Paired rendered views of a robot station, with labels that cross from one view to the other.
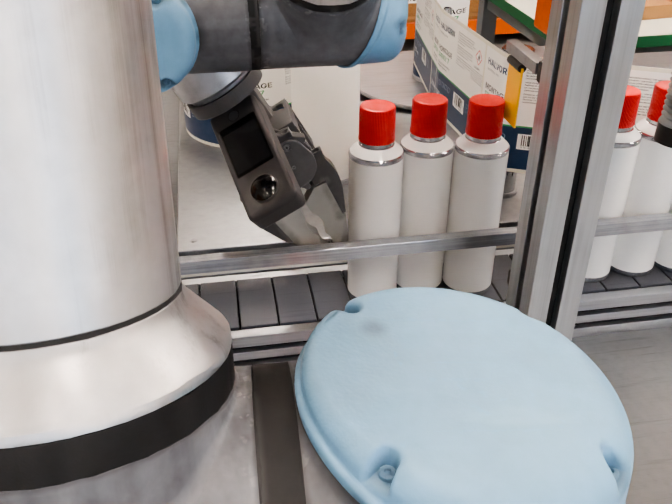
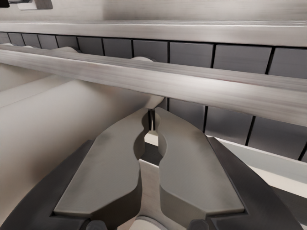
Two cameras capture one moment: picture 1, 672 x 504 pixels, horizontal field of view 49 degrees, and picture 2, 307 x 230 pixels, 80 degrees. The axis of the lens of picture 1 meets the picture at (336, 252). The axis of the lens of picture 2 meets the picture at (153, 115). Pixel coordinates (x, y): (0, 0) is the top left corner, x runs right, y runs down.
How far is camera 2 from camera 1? 63 cm
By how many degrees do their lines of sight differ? 29
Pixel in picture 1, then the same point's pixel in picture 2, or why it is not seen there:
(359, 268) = not seen: hidden behind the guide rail
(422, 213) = (13, 94)
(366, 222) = (66, 101)
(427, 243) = (29, 51)
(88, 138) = not seen: outside the picture
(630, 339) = (25, 12)
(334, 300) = not seen: hidden behind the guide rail
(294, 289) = (225, 112)
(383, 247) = (70, 56)
